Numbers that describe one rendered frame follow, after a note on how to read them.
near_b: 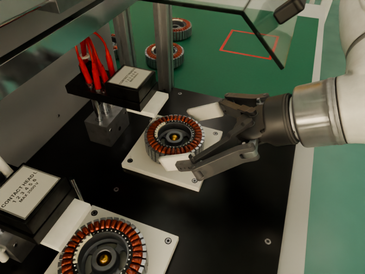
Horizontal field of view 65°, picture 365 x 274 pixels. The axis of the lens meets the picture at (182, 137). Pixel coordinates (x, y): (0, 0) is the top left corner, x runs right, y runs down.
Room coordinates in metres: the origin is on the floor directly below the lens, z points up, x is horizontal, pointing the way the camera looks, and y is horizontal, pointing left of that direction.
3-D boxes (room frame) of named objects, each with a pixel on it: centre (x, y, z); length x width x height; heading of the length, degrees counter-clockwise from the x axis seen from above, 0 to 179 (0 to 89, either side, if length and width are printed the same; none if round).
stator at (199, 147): (0.38, 0.01, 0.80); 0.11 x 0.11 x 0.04
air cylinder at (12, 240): (0.21, 0.24, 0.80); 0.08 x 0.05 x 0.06; 159
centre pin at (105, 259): (0.16, 0.10, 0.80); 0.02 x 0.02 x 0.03
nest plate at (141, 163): (0.38, 0.02, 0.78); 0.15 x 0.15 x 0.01; 69
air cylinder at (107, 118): (0.43, 0.15, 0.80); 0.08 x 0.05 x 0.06; 159
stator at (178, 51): (0.76, 0.05, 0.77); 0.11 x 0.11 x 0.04
